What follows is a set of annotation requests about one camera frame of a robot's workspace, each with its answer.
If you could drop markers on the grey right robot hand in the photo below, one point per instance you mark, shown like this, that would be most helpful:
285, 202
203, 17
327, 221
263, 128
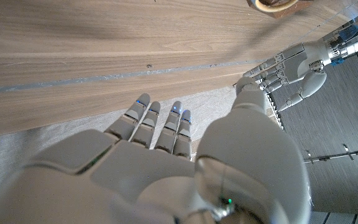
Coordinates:
135, 180

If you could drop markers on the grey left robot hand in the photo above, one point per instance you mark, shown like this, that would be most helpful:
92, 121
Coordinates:
297, 63

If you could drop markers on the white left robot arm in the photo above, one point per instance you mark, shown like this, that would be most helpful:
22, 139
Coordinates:
353, 43

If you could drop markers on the brown wooden scissors holder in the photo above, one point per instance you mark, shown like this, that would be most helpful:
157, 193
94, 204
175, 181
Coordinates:
303, 7

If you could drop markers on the dark grey door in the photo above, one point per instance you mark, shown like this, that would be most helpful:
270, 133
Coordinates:
337, 124

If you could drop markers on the beige striped backdrop curtain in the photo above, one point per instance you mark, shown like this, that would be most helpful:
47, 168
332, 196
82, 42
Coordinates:
57, 137

